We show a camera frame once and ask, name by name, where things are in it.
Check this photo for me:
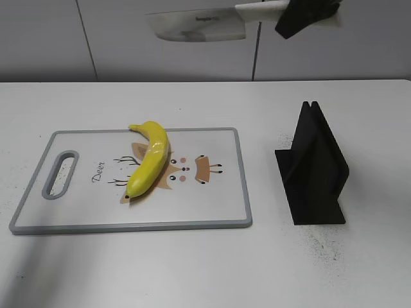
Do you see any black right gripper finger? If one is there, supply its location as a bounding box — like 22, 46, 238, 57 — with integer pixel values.
275, 0, 340, 39

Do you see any white grey-rimmed cutting board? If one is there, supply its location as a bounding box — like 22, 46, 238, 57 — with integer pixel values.
9, 128, 252, 235

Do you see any white-handled cleaver knife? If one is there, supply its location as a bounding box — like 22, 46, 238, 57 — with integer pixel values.
144, 0, 343, 42

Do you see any yellow plastic banana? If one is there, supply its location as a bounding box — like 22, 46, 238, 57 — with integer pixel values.
125, 121, 170, 199

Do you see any black knife stand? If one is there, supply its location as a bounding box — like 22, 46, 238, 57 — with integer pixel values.
275, 101, 349, 225

